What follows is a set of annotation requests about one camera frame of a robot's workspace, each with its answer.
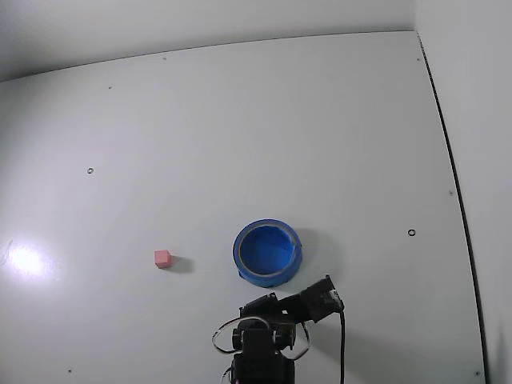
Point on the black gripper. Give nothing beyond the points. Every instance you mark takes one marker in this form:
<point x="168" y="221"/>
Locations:
<point x="261" y="305"/>

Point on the small foam cube block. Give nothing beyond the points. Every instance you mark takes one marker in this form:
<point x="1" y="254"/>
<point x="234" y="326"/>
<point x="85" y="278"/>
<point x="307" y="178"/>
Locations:
<point x="162" y="258"/>

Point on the blue tape roll bin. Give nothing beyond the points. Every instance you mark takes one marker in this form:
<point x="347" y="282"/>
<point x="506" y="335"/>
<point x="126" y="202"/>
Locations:
<point x="244" y="256"/>

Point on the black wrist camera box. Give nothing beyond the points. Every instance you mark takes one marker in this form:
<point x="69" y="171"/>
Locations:
<point x="320" y="298"/>

